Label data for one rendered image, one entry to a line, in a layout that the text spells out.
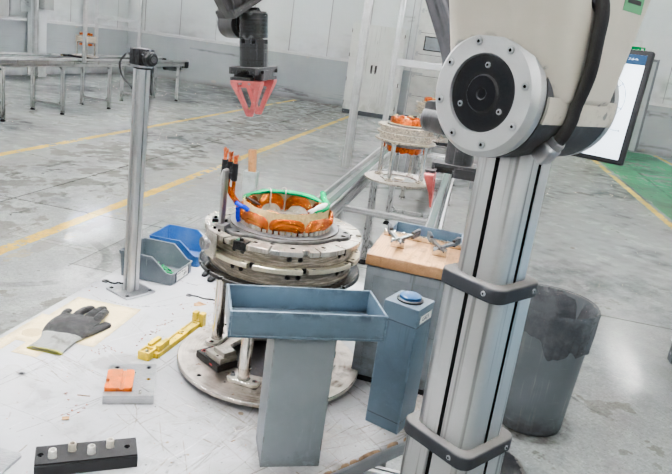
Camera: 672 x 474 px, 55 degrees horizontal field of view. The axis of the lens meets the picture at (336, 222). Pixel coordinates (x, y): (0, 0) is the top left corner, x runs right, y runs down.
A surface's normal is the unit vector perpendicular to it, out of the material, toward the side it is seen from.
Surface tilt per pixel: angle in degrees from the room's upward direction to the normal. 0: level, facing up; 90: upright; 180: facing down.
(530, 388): 93
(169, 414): 0
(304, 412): 90
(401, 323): 90
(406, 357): 90
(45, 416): 0
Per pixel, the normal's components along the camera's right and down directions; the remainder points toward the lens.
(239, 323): 0.20, 0.29
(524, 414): -0.40, 0.24
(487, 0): -0.76, 0.39
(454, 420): -0.75, 0.07
